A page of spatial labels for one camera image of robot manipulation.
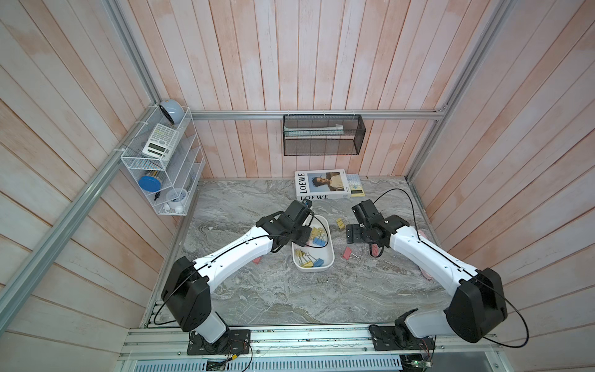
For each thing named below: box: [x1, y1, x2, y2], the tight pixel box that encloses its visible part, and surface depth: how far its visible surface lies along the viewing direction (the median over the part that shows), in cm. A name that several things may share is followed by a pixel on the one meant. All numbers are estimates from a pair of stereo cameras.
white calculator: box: [141, 123, 180, 162], surface depth 77 cm
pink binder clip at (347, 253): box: [342, 246, 353, 261], surface depth 95 cm
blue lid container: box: [137, 175, 162, 193], surface depth 78 cm
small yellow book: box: [346, 173, 366, 197], surface depth 117 cm
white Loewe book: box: [294, 168, 352, 201], surface depth 116 cm
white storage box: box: [291, 213, 336, 273], surface depth 93 cm
